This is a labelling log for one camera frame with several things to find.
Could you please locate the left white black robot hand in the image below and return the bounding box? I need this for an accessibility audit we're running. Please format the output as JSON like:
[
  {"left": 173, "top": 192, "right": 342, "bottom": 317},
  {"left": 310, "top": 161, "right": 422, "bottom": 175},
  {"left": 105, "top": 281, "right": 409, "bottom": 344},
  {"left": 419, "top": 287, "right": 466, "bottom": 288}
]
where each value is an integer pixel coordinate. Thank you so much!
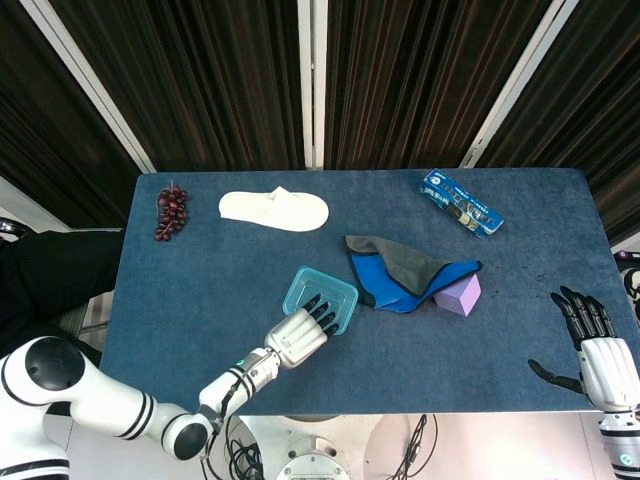
[{"left": 263, "top": 293, "right": 342, "bottom": 370}]

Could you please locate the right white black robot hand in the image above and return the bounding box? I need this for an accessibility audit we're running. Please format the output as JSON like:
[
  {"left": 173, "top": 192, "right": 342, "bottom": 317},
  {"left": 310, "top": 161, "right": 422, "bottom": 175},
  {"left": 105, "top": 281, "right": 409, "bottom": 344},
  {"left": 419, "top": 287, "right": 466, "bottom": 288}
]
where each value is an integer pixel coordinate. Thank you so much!
[{"left": 528, "top": 285, "right": 640, "bottom": 410}]

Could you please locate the teal container lid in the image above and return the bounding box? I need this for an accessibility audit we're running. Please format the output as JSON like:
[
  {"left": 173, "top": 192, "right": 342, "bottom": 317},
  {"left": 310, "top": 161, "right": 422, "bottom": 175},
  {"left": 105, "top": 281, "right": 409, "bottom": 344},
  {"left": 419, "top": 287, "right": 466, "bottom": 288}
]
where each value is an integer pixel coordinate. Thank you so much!
[{"left": 282, "top": 265, "right": 360, "bottom": 337}]

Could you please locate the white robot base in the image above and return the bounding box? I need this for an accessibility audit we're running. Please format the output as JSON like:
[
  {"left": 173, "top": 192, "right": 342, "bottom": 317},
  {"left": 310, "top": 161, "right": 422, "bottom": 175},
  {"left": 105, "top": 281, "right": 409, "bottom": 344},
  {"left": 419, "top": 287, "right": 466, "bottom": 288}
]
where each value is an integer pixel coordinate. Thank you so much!
[{"left": 238, "top": 414, "right": 389, "bottom": 480}]

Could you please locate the blue snack package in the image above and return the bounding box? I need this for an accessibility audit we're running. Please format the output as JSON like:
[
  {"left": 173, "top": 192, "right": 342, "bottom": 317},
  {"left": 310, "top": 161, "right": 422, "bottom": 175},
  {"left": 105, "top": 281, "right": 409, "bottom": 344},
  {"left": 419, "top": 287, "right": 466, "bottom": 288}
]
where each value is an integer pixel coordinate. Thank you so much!
[{"left": 419, "top": 167, "right": 505, "bottom": 241}]

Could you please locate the black and white device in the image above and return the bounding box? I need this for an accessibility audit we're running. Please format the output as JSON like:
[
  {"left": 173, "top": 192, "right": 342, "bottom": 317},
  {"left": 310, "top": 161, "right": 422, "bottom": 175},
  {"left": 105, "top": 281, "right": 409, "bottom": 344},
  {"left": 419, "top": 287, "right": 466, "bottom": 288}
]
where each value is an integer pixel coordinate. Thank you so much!
[{"left": 612, "top": 248, "right": 640, "bottom": 319}]

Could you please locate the blue felt table cover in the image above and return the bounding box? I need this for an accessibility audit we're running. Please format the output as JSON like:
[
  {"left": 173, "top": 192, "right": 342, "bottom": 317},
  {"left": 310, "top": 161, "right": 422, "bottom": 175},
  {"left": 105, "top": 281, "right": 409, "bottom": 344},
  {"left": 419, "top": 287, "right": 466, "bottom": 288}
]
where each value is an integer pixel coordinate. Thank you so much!
[{"left": 98, "top": 168, "right": 640, "bottom": 417}]

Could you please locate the blue and grey cloth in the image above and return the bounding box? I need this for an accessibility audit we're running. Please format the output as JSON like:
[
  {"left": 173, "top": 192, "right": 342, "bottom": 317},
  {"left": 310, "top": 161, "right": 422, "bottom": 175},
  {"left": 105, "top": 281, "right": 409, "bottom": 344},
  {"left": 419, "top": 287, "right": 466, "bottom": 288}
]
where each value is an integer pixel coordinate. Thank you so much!
[{"left": 343, "top": 234, "right": 484, "bottom": 315}]

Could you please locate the white slipper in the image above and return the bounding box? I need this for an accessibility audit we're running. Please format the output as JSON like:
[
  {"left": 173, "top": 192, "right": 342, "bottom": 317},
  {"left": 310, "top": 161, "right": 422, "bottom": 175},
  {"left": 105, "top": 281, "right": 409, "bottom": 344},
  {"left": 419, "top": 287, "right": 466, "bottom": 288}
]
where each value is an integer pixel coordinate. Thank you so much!
[{"left": 218, "top": 185, "right": 331, "bottom": 234}]

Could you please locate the purple foam block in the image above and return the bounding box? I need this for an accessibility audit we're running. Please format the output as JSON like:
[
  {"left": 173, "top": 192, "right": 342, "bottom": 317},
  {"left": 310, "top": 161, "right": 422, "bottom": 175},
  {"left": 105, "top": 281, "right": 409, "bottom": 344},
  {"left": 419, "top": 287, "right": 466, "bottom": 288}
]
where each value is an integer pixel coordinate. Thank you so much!
[{"left": 432, "top": 273, "right": 483, "bottom": 318}]

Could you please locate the dark red grape bunch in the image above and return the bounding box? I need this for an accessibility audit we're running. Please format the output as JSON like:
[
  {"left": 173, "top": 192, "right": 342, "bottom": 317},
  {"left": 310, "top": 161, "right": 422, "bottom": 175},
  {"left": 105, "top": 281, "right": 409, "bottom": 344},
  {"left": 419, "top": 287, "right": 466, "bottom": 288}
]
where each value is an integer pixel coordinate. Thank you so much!
[{"left": 153, "top": 182, "right": 190, "bottom": 244}]

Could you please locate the bystander black clothing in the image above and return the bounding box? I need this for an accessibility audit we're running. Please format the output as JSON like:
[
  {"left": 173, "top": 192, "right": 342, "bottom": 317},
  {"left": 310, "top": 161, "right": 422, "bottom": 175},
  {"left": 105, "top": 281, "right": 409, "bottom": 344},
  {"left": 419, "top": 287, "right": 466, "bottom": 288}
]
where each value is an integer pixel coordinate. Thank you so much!
[{"left": 0, "top": 228, "right": 125, "bottom": 359}]

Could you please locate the dark brown curtain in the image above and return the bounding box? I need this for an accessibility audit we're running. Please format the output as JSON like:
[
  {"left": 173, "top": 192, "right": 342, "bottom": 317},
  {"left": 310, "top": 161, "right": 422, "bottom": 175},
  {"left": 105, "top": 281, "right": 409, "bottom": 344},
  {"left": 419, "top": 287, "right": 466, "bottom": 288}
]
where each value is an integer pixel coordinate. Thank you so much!
[
  {"left": 0, "top": 0, "right": 139, "bottom": 229},
  {"left": 49, "top": 0, "right": 307, "bottom": 174},
  {"left": 474, "top": 0, "right": 640, "bottom": 247},
  {"left": 323, "top": 0, "right": 554, "bottom": 171}
]

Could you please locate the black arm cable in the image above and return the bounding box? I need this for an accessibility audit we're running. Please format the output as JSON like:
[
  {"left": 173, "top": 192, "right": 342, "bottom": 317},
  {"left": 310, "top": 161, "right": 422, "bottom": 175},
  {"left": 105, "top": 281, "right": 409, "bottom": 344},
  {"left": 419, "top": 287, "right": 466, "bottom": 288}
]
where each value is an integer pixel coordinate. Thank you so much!
[{"left": 199, "top": 372, "right": 254, "bottom": 464}]

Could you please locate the black floor cable bundle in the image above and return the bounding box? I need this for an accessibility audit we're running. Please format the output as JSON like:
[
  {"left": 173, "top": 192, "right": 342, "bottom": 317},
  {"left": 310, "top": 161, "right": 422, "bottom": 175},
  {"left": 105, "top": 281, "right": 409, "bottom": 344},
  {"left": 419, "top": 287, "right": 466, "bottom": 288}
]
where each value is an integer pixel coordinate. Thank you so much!
[
  {"left": 384, "top": 413, "right": 440, "bottom": 480},
  {"left": 202, "top": 417, "right": 266, "bottom": 480}
]

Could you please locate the white frame post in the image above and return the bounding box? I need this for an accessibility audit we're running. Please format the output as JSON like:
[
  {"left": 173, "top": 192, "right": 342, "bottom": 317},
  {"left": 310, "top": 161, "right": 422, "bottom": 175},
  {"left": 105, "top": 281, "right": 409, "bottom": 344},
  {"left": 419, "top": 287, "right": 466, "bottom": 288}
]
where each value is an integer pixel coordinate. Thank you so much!
[
  {"left": 297, "top": 0, "right": 329, "bottom": 169},
  {"left": 458, "top": 0, "right": 581, "bottom": 169},
  {"left": 19, "top": 0, "right": 157, "bottom": 174}
]

